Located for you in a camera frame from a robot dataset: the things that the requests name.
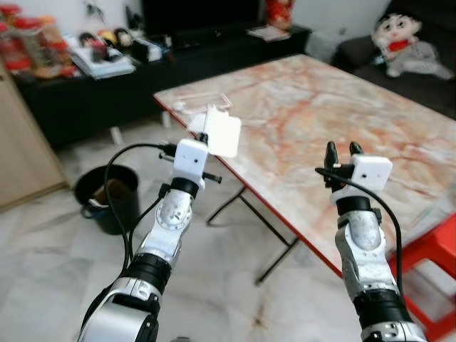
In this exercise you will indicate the marble top folding table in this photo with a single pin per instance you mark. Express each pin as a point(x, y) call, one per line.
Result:
point(320, 114)

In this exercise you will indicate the black TV cabinet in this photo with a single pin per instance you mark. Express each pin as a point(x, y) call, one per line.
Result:
point(142, 92)

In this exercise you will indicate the clear plastic wrapper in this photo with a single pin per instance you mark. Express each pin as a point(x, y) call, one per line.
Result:
point(206, 98)

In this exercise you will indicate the white paper trash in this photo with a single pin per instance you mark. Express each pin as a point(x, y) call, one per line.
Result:
point(224, 134)

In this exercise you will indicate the black rubbish bucket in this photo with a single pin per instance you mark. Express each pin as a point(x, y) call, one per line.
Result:
point(107, 217)

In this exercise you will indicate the red lidded snack jar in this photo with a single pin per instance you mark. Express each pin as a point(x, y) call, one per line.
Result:
point(11, 43)
point(50, 46)

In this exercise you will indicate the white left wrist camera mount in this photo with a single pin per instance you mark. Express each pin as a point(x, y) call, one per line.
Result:
point(189, 162)

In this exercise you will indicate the flat printed booklet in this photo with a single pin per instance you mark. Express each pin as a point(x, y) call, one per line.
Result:
point(268, 33)

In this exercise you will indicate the stack of white books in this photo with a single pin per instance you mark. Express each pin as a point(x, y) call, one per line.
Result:
point(103, 65)

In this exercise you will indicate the red ornament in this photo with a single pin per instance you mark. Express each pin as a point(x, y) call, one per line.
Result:
point(279, 14)

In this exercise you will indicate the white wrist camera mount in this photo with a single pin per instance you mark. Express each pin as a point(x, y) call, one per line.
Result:
point(189, 162)
point(371, 173)

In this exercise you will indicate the beige wooden cabinet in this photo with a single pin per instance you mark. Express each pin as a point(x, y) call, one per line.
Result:
point(25, 149)

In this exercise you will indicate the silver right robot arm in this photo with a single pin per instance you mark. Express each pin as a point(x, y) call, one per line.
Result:
point(365, 249)

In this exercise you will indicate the black and white box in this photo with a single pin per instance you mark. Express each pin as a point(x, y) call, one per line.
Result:
point(148, 48)

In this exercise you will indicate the dark sofa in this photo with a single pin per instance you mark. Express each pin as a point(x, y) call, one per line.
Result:
point(420, 89)

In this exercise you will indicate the yellow figurine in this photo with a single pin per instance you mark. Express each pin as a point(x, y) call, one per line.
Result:
point(108, 37)

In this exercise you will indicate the black television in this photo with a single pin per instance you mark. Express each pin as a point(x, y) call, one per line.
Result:
point(199, 16)

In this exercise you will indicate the red plastic stool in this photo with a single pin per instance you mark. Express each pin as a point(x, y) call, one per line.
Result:
point(434, 249)

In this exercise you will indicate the cartoon boy plush doll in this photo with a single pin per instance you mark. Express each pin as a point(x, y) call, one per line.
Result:
point(402, 50)

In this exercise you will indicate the dark haired red figurine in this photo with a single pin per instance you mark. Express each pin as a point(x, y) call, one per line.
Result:
point(91, 44)

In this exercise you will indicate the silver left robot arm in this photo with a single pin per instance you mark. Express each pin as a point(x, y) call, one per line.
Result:
point(169, 224)

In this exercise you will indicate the brown cardboard trash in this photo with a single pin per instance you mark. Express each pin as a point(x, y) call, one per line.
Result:
point(112, 192)

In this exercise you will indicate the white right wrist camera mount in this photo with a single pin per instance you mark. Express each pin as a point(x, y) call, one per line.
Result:
point(371, 173)

